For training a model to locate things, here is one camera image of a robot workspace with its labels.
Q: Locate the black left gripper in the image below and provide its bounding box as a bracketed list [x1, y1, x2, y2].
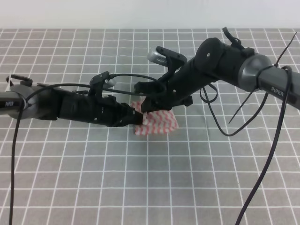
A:
[58, 93, 143, 127]

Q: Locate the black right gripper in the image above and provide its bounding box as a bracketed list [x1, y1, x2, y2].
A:
[141, 63, 193, 113]

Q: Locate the pink white wavy towel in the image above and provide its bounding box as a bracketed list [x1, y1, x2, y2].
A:
[135, 110, 179, 135]

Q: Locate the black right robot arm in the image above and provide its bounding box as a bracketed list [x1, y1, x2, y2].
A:
[141, 28, 287, 113]

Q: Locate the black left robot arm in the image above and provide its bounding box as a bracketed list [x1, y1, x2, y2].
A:
[0, 72, 143, 127]

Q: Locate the grey checked tablecloth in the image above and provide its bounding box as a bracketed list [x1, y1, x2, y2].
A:
[0, 28, 300, 225]

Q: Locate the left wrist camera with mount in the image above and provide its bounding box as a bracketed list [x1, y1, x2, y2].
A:
[88, 71, 116, 98]

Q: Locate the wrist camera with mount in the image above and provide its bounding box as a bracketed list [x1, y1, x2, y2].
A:
[88, 71, 116, 98]
[147, 46, 188, 81]

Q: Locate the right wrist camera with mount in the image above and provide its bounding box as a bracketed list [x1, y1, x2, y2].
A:
[147, 46, 188, 81]

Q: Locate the black left camera cable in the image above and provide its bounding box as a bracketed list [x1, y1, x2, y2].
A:
[8, 73, 165, 225]

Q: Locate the black camera cable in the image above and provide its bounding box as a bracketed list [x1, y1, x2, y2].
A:
[199, 65, 300, 225]
[8, 73, 165, 225]

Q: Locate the black right camera cable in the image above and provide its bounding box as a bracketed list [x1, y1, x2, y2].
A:
[199, 65, 300, 225]

